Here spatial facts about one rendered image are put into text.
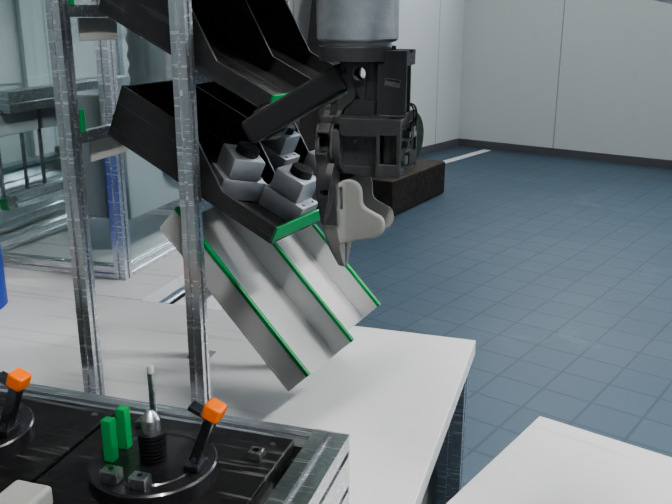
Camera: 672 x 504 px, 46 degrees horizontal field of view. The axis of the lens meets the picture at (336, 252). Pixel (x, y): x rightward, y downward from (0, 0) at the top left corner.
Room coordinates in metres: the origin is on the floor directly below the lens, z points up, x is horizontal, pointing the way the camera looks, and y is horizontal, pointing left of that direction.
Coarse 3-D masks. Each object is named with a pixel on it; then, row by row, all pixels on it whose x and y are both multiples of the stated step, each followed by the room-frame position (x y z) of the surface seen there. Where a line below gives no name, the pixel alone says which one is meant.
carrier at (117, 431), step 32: (128, 416) 0.79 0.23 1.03; (96, 448) 0.82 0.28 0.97; (128, 448) 0.79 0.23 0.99; (160, 448) 0.75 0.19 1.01; (192, 448) 0.79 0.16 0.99; (224, 448) 0.82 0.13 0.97; (288, 448) 0.82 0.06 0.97; (64, 480) 0.76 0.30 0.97; (96, 480) 0.72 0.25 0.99; (128, 480) 0.71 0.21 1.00; (160, 480) 0.72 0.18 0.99; (192, 480) 0.72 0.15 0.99; (224, 480) 0.76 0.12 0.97; (256, 480) 0.76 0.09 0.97
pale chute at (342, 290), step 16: (288, 240) 1.22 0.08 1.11; (304, 240) 1.24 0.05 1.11; (320, 240) 1.22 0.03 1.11; (288, 256) 1.19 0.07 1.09; (304, 256) 1.21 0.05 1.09; (320, 256) 1.22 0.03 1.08; (304, 272) 1.18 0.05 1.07; (320, 272) 1.21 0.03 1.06; (336, 272) 1.21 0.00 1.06; (352, 272) 1.19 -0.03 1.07; (320, 288) 1.17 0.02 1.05; (336, 288) 1.20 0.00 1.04; (352, 288) 1.19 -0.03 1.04; (336, 304) 1.17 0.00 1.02; (352, 304) 1.19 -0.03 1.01; (368, 304) 1.18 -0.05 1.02; (352, 320) 1.16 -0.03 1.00
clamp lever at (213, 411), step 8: (216, 400) 0.75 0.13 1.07; (192, 408) 0.74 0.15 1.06; (200, 408) 0.75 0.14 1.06; (208, 408) 0.73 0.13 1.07; (216, 408) 0.73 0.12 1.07; (224, 408) 0.74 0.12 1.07; (200, 416) 0.74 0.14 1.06; (208, 416) 0.73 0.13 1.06; (216, 416) 0.73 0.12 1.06; (208, 424) 0.74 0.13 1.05; (200, 432) 0.74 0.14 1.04; (208, 432) 0.74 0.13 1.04; (200, 440) 0.74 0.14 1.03; (208, 440) 0.74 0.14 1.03; (200, 448) 0.74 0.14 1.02; (192, 456) 0.74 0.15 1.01; (200, 456) 0.74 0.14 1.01
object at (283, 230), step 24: (120, 96) 1.04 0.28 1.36; (144, 96) 1.09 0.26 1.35; (168, 96) 1.13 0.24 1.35; (120, 120) 1.04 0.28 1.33; (144, 120) 1.03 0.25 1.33; (168, 120) 1.01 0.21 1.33; (216, 120) 1.13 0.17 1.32; (240, 120) 1.11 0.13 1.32; (144, 144) 1.03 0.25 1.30; (168, 144) 1.01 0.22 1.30; (216, 144) 1.13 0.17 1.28; (168, 168) 1.01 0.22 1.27; (264, 168) 1.09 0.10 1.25; (216, 192) 0.97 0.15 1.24; (240, 216) 0.96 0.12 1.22; (264, 216) 1.00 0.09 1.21; (312, 216) 1.02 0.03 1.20
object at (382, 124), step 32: (352, 64) 0.73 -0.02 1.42; (384, 64) 0.72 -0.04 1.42; (352, 96) 0.73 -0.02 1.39; (384, 96) 0.72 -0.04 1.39; (320, 128) 0.72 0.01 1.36; (352, 128) 0.71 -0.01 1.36; (384, 128) 0.70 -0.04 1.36; (416, 128) 0.76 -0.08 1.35; (352, 160) 0.72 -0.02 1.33; (384, 160) 0.71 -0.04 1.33
